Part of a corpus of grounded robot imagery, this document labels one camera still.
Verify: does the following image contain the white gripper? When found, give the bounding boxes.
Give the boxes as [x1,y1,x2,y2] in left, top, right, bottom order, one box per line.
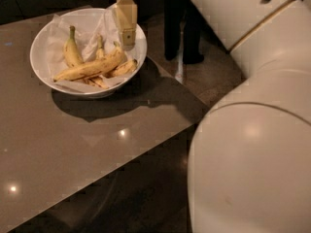
[113,0,137,50]

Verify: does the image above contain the long yellow banana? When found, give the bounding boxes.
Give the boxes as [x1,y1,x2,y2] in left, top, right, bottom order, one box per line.
[52,42,125,82]

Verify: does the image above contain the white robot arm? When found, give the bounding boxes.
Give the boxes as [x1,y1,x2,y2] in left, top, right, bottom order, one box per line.
[188,0,311,233]

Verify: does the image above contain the small middle banana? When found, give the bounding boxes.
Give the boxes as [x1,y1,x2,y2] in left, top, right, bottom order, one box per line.
[95,35,105,59]

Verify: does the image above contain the right yellow banana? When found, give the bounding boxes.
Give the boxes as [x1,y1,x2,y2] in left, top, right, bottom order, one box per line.
[105,59,138,78]

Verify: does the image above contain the white bowl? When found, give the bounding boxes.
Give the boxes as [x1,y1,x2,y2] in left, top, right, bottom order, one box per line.
[29,7,148,99]

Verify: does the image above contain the green-stemmed banana on left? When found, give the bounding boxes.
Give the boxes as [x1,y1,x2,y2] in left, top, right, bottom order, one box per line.
[63,25,84,68]

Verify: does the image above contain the bottom spotted banana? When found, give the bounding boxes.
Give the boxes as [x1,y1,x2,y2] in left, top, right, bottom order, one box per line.
[79,76,108,89]

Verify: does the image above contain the white paper liner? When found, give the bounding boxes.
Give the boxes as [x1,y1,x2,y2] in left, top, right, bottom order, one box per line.
[41,7,147,98]

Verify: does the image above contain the person's dark legs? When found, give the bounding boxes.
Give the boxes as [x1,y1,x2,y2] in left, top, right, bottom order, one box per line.
[164,0,204,64]

